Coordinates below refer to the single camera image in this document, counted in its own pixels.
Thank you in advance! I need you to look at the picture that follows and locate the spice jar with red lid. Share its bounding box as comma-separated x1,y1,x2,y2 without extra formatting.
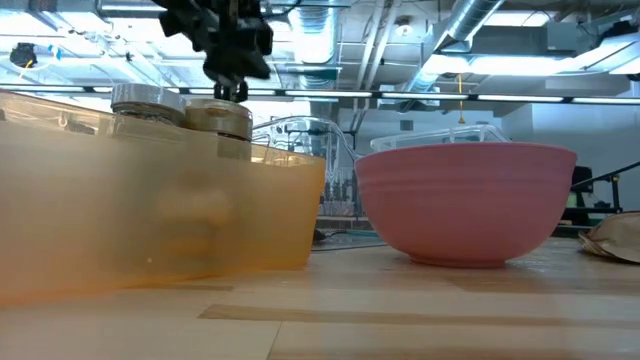
184,97,255,162

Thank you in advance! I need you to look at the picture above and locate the bagel seasoning glass jar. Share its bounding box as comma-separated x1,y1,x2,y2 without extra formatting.
109,82,189,129

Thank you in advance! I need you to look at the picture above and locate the pink bowl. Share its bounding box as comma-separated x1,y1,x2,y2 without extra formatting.
353,141,579,270

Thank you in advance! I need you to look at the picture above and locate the brown orange ramen packet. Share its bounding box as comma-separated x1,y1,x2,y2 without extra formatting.
578,210,640,265

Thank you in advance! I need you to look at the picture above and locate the dark horizontal ceiling pipe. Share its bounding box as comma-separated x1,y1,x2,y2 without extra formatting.
97,0,166,22

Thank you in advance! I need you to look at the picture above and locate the long linear ceiling light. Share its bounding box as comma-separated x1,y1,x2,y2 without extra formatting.
0,84,640,105

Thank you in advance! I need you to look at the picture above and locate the clear plastic bin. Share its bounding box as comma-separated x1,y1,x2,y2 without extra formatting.
369,124,512,151
251,115,386,251

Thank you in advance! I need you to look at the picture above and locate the black round ceiling device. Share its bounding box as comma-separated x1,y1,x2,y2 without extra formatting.
8,42,39,70

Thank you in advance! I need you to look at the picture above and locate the orange translucent plastic bin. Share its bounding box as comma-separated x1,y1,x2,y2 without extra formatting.
0,88,329,307

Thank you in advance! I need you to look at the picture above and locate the corrugated silver ventilation duct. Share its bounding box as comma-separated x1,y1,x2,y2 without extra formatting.
272,0,341,91

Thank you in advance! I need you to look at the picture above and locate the smooth silver spiral duct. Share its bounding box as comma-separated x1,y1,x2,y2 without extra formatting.
404,0,506,94

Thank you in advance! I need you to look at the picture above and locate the yellow hanging cord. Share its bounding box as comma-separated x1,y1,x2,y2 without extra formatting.
456,73,466,125

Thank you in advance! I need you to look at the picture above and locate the grey rectangular ceiling duct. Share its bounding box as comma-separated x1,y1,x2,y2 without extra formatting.
469,22,601,56

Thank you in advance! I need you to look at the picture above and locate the black aluminium rig frame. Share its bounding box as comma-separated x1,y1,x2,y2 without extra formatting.
559,159,640,226

